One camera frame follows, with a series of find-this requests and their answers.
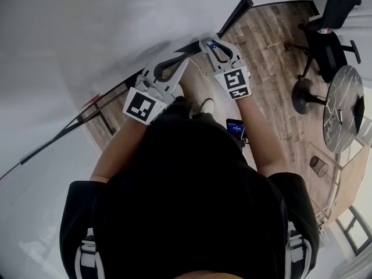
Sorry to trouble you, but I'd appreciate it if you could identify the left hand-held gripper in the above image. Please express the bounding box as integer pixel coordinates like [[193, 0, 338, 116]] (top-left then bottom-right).
[[123, 52, 191, 126]]

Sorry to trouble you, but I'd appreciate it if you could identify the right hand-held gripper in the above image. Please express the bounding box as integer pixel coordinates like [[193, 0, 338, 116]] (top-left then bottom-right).
[[199, 37, 252, 101]]

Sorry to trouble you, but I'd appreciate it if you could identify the small blue-capped white object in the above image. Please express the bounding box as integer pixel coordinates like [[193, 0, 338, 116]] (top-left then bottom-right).
[[205, 38, 220, 52]]

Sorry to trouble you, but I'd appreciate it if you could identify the person's left forearm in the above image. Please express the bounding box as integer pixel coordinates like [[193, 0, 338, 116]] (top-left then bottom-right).
[[89, 117, 152, 183]]

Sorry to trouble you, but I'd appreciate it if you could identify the person's right forearm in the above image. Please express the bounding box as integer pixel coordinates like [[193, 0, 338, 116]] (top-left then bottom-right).
[[237, 97, 289, 177]]

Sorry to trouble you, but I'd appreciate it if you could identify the person's right white shoe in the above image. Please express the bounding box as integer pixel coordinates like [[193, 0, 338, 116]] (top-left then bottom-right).
[[200, 98, 215, 115]]

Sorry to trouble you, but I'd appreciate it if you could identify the black device with blue screen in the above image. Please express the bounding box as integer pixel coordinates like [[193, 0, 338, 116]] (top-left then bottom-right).
[[226, 118, 248, 145]]

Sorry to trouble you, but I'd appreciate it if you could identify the black metal stand base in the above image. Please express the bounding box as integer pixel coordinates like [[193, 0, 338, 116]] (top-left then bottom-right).
[[77, 83, 130, 137]]

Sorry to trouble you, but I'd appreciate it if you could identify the red triangular tag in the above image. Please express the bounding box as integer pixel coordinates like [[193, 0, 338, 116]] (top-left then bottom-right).
[[81, 93, 102, 109]]

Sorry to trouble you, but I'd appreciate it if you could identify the black office chair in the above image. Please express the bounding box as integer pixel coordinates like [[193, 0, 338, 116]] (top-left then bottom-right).
[[296, 0, 363, 83]]

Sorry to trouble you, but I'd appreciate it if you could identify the black t-shirt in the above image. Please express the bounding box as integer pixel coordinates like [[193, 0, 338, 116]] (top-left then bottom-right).
[[59, 96, 320, 279]]

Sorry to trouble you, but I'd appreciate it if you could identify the black marble round table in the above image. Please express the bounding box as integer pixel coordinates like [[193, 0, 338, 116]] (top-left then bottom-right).
[[292, 65, 366, 153]]

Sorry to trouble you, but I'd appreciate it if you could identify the black mesh wastebasket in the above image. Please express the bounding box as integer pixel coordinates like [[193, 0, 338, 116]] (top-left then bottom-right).
[[309, 155, 330, 177]]

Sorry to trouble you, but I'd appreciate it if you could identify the flat black item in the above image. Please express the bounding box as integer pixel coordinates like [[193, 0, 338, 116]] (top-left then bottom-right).
[[352, 95, 366, 134]]

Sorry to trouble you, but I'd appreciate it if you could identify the person's face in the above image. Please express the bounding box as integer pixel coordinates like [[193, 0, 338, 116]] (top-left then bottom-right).
[[173, 270, 246, 279]]

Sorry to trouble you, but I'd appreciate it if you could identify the black framed window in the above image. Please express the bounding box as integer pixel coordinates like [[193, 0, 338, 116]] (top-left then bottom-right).
[[334, 205, 372, 256]]

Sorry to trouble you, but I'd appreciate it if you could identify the thin white cable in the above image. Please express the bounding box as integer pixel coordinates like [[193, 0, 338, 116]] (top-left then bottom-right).
[[188, 56, 217, 100]]

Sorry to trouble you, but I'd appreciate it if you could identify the light wooden table white frame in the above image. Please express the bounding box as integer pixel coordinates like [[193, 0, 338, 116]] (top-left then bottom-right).
[[307, 142, 372, 244]]

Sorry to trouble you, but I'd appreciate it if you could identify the grey harness strap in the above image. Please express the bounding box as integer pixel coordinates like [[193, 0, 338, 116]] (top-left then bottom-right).
[[74, 228, 105, 279], [284, 222, 313, 279]]

